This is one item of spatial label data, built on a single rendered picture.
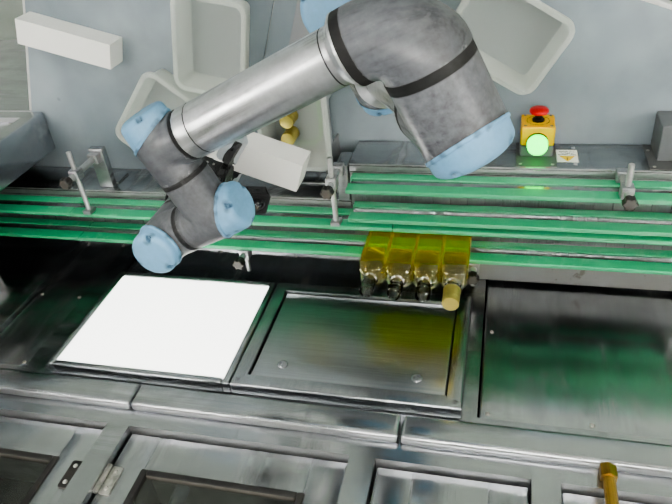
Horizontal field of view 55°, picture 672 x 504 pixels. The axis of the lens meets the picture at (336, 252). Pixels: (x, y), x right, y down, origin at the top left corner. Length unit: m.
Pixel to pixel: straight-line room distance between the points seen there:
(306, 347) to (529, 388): 0.47
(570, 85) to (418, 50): 0.80
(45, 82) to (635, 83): 1.42
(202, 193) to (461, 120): 0.39
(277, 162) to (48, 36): 0.73
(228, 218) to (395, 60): 0.35
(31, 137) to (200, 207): 1.00
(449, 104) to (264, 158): 0.56
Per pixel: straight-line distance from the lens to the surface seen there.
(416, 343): 1.40
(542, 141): 1.45
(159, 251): 1.00
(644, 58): 1.51
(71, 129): 1.92
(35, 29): 1.76
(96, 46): 1.69
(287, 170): 1.25
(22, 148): 1.87
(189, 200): 0.95
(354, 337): 1.42
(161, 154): 0.93
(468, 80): 0.77
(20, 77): 2.28
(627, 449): 1.27
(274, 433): 1.29
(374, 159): 1.49
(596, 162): 1.49
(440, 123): 0.77
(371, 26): 0.76
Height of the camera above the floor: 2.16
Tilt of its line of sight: 52 degrees down
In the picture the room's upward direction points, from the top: 159 degrees counter-clockwise
